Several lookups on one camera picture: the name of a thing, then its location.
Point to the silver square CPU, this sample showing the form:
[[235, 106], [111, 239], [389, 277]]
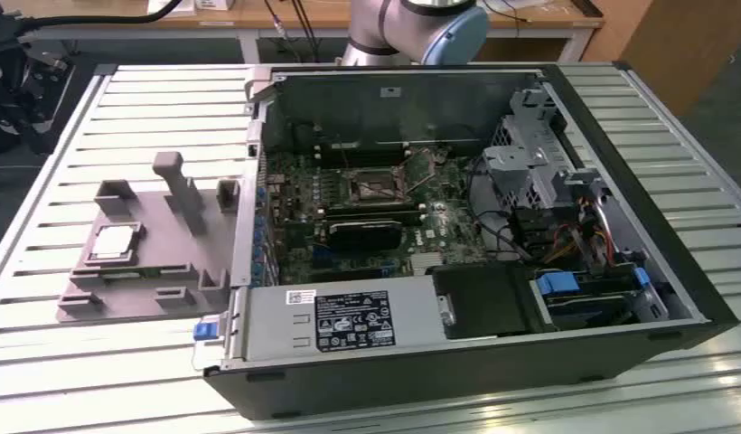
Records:
[[112, 242]]

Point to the CPU socket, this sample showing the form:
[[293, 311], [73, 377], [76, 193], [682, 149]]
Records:
[[372, 187]]

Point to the white box with dark print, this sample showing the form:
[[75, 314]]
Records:
[[213, 4]]

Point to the grey parts rack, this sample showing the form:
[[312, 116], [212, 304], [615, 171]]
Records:
[[153, 235]]

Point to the green RAM stick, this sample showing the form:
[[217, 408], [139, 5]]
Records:
[[147, 272]]

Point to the thin metal locking lever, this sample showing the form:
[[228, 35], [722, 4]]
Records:
[[344, 160]]

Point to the green motherboard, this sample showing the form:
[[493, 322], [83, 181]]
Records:
[[297, 244]]

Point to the black RAM stick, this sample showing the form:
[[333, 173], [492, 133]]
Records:
[[364, 158]]

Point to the small grey case sticker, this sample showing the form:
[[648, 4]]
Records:
[[389, 91]]

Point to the blue case latch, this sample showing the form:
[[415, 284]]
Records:
[[204, 330]]

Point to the small black graphics card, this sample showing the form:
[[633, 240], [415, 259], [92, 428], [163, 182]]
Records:
[[364, 235]]

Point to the silver power supply with label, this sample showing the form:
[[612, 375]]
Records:
[[273, 325]]

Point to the silver chipset heat sink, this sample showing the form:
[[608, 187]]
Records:
[[427, 263]]

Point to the silver metal disk bay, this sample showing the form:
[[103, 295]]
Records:
[[527, 167]]

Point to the black drive box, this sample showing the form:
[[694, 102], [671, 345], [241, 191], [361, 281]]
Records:
[[484, 298]]

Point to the black open PC case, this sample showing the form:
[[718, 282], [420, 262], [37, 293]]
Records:
[[405, 384]]

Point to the hard disk in blue carrier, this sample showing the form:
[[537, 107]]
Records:
[[587, 298]]

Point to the brown wooden cabinet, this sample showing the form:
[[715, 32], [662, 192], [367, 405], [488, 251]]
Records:
[[690, 50]]

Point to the wooden desk white frame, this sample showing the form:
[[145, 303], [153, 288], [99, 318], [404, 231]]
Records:
[[249, 20]]

